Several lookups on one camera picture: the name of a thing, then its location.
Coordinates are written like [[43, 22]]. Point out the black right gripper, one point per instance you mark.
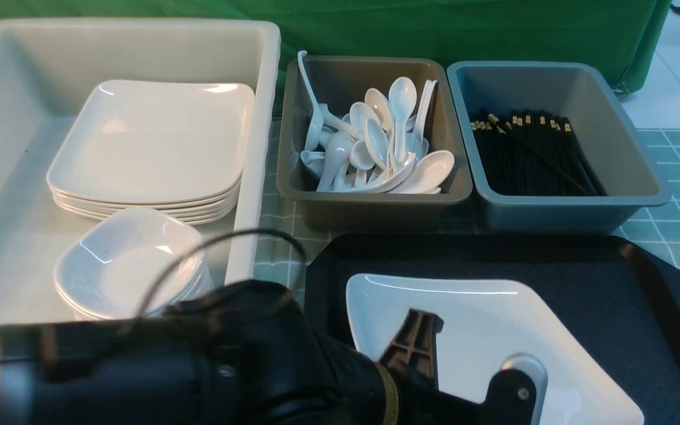
[[515, 394]]

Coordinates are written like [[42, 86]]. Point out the large white rice plate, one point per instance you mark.
[[477, 328]]

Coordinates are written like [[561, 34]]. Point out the white soup spoon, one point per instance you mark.
[[402, 96]]

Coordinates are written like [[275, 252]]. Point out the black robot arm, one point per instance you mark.
[[242, 354]]

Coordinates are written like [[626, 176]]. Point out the pile of white spoons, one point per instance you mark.
[[355, 154]]

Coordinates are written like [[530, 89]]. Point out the pile of black chopsticks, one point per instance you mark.
[[533, 153]]

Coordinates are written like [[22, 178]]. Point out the black serving tray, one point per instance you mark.
[[620, 302]]

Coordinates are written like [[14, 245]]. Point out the grey spoon bin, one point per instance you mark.
[[339, 81]]

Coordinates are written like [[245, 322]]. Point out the blue-grey chopstick bin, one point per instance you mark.
[[606, 134]]

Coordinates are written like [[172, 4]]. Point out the green checkered tablecloth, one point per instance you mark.
[[656, 229]]

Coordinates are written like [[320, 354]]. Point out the stack of white square plates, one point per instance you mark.
[[179, 148]]

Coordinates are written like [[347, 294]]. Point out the stack of small white bowls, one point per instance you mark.
[[106, 274]]

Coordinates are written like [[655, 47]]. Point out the green backdrop cloth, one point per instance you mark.
[[618, 38]]

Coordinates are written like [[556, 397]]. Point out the large white plastic tub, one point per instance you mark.
[[48, 68]]

